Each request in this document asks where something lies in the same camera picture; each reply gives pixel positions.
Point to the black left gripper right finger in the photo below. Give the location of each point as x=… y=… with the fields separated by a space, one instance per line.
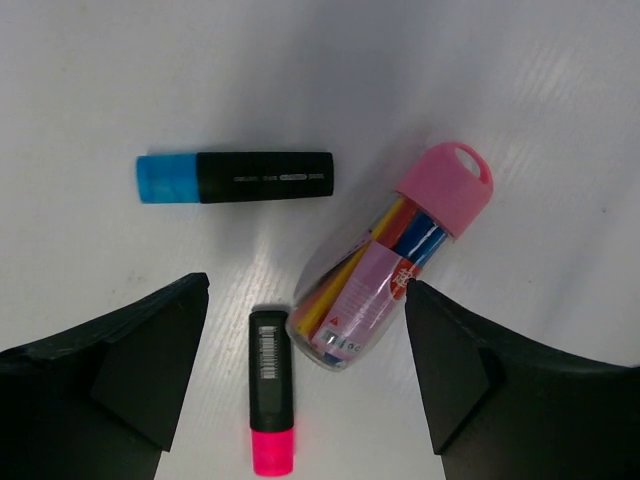
x=502 y=406

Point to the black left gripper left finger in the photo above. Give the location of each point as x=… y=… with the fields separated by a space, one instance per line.
x=102 y=400

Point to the pink black highlighter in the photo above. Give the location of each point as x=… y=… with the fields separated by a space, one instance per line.
x=271 y=394

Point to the pink tube of pins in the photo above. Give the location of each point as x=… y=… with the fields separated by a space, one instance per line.
x=343 y=314

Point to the blue black highlighter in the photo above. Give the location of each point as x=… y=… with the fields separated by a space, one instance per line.
x=233 y=177

